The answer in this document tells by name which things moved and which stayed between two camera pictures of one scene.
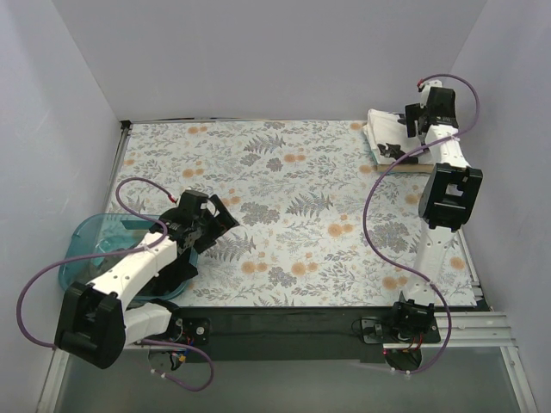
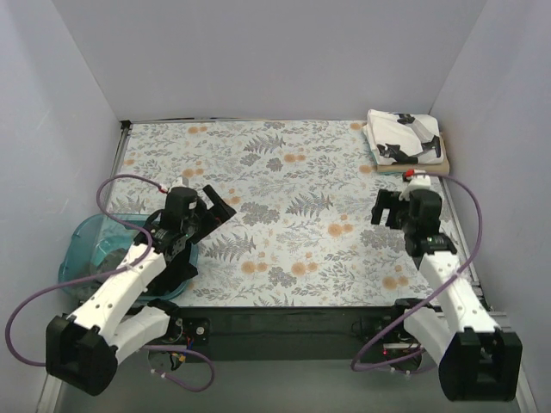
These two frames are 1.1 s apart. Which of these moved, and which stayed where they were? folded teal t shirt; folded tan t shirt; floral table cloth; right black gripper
Moved: right black gripper
Stayed: folded teal t shirt; folded tan t shirt; floral table cloth
